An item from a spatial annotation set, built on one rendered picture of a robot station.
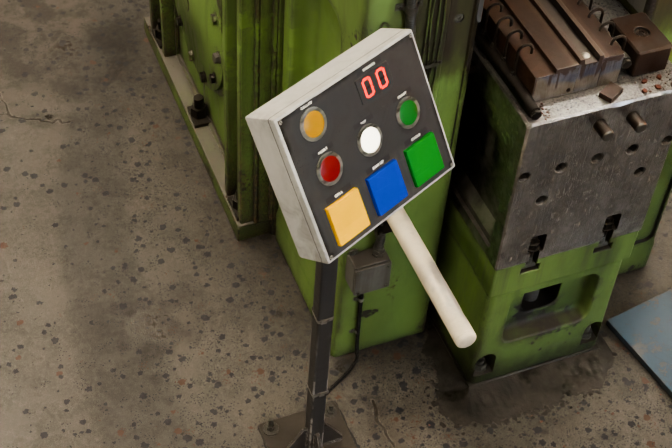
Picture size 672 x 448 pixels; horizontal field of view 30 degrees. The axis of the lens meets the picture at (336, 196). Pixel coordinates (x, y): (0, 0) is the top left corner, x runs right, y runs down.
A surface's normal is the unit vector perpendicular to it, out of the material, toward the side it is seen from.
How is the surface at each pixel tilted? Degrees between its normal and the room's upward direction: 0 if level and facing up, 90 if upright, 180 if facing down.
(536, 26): 0
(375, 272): 90
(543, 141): 90
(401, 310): 90
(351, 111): 60
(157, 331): 0
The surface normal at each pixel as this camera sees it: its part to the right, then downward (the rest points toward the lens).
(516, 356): 0.37, 0.69
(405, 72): 0.65, 0.11
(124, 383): 0.05, -0.68
